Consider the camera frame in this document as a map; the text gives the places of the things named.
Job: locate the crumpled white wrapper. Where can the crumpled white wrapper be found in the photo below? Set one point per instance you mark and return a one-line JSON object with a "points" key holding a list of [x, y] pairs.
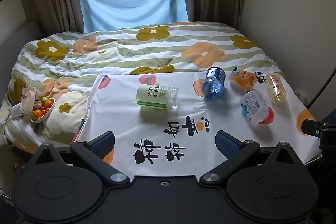
{"points": [[26, 100]]}

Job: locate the pile of cherry tomatoes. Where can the pile of cherry tomatoes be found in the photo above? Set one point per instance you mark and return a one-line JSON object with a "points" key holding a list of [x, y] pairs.
{"points": [[42, 108]]}

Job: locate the cream bowl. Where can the cream bowl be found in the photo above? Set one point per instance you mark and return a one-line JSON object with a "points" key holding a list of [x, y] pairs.
{"points": [[50, 111]]}

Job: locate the grey upholstered bed frame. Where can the grey upholstered bed frame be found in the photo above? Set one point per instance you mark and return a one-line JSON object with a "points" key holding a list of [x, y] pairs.
{"points": [[15, 37]]}

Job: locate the floral striped blanket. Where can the floral striped blanket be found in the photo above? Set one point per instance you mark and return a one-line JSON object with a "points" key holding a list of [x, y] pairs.
{"points": [[126, 53]]}

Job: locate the small yellow clear bottle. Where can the small yellow clear bottle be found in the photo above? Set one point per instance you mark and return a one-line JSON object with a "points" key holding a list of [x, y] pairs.
{"points": [[276, 89]]}

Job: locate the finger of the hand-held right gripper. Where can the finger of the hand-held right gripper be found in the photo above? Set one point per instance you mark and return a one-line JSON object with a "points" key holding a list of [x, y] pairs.
{"points": [[311, 127]]}

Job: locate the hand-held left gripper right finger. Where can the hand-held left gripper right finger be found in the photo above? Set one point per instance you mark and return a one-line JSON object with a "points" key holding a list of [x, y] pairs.
{"points": [[225, 144]]}

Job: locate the white printed cloth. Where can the white printed cloth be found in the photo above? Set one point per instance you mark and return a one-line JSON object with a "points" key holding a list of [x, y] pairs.
{"points": [[183, 134]]}

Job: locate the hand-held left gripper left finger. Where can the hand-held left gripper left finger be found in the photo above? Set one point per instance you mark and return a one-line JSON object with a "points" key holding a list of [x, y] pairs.
{"points": [[106, 140]]}

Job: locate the white cup with red lid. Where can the white cup with red lid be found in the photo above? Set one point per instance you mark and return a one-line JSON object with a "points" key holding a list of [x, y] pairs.
{"points": [[254, 107]]}

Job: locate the clear cup with green label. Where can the clear cup with green label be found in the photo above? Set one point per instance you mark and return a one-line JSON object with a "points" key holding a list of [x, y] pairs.
{"points": [[155, 97]]}

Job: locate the orange juice bottle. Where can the orange juice bottle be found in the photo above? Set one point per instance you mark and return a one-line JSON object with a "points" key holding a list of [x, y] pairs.
{"points": [[242, 79]]}

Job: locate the blue plastic bottle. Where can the blue plastic bottle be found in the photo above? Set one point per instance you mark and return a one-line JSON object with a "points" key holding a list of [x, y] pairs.
{"points": [[214, 83]]}

